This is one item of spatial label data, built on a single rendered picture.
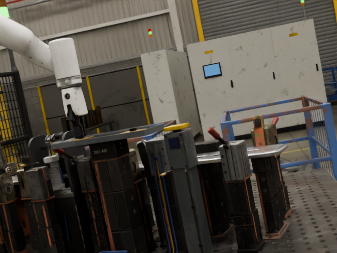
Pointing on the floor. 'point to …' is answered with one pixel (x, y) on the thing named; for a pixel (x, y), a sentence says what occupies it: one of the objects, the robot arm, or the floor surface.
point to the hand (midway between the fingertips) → (79, 131)
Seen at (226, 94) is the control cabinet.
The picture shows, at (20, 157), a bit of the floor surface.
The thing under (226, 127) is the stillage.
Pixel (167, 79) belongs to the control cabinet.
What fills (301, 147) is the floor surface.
